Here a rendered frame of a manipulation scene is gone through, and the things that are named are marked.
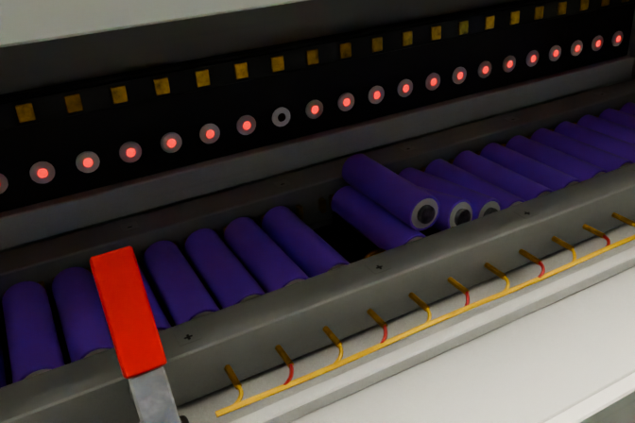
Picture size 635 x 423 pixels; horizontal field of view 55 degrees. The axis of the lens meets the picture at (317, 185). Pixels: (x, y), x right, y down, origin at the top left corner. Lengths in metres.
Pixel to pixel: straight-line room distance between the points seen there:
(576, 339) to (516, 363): 0.03
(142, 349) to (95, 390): 0.05
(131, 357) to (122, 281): 0.02
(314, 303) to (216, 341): 0.04
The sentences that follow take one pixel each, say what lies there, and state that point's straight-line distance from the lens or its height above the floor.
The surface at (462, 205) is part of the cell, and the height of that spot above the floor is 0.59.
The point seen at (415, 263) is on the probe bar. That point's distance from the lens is 0.26.
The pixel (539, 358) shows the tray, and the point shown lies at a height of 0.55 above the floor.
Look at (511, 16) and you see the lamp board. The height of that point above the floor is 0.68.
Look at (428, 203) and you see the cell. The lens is 0.29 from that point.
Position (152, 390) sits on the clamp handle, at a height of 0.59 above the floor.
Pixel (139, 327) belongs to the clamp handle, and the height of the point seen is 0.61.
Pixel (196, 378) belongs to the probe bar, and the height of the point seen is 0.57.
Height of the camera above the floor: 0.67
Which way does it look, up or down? 11 degrees down
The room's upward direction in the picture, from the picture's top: 11 degrees counter-clockwise
